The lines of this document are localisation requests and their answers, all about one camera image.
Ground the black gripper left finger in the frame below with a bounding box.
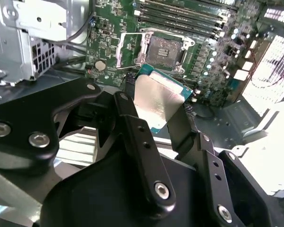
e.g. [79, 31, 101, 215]
[0, 74, 177, 213]

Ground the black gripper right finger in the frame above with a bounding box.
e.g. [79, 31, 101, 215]
[167, 104, 282, 227]

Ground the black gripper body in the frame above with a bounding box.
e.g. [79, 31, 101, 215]
[39, 151, 217, 227]

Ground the silver CPU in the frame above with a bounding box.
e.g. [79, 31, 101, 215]
[133, 63, 195, 135]

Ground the metal socket cover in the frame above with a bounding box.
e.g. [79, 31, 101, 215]
[117, 32, 153, 70]

